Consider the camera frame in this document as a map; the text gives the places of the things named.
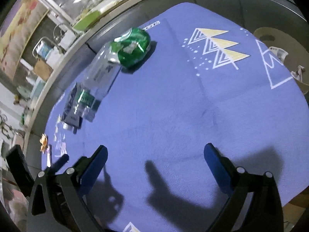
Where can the blue and white container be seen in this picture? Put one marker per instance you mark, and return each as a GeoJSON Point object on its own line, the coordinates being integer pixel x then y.
{"type": "Point", "coordinates": [44, 50]}

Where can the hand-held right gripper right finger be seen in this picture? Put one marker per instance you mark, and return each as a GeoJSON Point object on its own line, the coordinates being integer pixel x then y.
{"type": "Point", "coordinates": [217, 169]}

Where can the dark carton with white cap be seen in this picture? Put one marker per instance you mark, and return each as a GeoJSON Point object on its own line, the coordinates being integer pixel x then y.
{"type": "Point", "coordinates": [71, 111]}

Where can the small dark packet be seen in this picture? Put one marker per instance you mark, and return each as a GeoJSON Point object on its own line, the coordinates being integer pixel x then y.
{"type": "Point", "coordinates": [49, 156]}

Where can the green plastic basin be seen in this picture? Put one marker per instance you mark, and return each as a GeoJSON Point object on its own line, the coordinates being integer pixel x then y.
{"type": "Point", "coordinates": [87, 19]}

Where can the wall poster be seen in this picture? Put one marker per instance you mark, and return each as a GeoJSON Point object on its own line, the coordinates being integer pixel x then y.
{"type": "Point", "coordinates": [19, 29]}

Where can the crushed green drink can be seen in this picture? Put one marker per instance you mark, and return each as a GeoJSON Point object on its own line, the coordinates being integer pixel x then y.
{"type": "Point", "coordinates": [135, 48]}

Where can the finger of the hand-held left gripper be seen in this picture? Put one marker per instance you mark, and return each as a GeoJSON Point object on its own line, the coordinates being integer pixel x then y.
{"type": "Point", "coordinates": [61, 160]}

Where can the beige waste bin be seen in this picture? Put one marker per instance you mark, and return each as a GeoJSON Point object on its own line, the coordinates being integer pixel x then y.
{"type": "Point", "coordinates": [268, 32]}

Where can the yellow crumpled wrapper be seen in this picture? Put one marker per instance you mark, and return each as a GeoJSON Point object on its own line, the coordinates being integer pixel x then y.
{"type": "Point", "coordinates": [44, 142]}

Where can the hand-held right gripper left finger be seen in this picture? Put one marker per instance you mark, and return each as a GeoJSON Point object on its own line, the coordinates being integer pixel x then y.
{"type": "Point", "coordinates": [93, 171]}

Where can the blue printed tablecloth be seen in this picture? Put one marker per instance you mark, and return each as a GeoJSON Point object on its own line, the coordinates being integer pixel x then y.
{"type": "Point", "coordinates": [181, 116]}

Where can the clear plastic water bottle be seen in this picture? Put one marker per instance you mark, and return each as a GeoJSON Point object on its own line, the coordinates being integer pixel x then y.
{"type": "Point", "coordinates": [101, 75]}

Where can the curved metal faucet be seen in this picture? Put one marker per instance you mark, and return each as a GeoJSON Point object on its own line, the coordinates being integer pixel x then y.
{"type": "Point", "coordinates": [58, 29]}

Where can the angular metal faucet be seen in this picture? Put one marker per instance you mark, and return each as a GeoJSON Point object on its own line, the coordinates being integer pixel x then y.
{"type": "Point", "coordinates": [38, 46]}

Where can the wooden cutting board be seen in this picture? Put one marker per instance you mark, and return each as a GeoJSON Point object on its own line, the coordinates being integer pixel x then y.
{"type": "Point", "coordinates": [43, 69]}

